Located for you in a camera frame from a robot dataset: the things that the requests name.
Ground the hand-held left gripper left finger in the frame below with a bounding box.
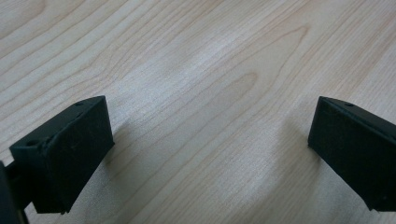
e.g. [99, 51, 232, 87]
[8, 95, 116, 215]

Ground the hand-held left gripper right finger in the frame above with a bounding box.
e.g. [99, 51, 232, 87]
[307, 95, 396, 213]

